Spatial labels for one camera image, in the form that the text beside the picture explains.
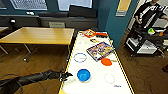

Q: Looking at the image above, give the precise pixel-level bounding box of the white glowing table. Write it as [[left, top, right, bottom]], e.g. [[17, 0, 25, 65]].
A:
[[57, 30, 136, 94]]

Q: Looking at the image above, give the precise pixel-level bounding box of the yellow wall sign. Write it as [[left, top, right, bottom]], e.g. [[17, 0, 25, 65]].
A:
[[115, 0, 132, 18]]

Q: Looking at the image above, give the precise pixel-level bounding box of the small yellow black object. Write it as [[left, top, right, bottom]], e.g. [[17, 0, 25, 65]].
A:
[[89, 38, 101, 44]]

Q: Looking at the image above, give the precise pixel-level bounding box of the red flat object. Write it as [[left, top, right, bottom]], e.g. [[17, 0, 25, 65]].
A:
[[94, 31, 110, 38]]

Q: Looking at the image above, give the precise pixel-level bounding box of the small white ledge object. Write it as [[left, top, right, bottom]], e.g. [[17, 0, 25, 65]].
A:
[[26, 11, 35, 16]]

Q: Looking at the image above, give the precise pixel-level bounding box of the colourful board game box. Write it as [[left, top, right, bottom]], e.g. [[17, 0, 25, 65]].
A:
[[86, 41, 116, 63]]

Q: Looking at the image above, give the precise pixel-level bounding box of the green yellow object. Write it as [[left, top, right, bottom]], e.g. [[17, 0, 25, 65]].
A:
[[148, 28, 156, 35]]

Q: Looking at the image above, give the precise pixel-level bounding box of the wooden square table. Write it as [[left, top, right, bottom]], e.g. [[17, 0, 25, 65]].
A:
[[0, 26, 76, 63]]

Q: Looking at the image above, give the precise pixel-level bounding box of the small orange object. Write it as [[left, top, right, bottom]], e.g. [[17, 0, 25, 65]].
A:
[[158, 31, 165, 37]]

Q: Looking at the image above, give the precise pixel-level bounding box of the blue plastic bowl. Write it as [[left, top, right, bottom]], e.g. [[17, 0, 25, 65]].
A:
[[76, 68, 92, 83]]

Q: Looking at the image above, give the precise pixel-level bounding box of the round bowl blue rim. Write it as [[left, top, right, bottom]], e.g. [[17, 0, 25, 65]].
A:
[[73, 52, 88, 64]]

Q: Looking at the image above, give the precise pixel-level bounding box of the orange game box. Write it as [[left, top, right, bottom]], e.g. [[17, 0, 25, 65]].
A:
[[81, 29, 98, 39]]

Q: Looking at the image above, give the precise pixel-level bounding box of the black wheeled cart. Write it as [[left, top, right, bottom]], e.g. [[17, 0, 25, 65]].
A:
[[124, 25, 168, 58]]

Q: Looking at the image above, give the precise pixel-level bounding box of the bright wall window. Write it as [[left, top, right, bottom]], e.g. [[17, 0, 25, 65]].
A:
[[57, 0, 94, 12], [9, 0, 50, 12], [0, 0, 8, 10]]

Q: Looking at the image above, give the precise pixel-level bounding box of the person in black shirt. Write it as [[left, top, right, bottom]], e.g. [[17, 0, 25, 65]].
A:
[[133, 0, 162, 32]]

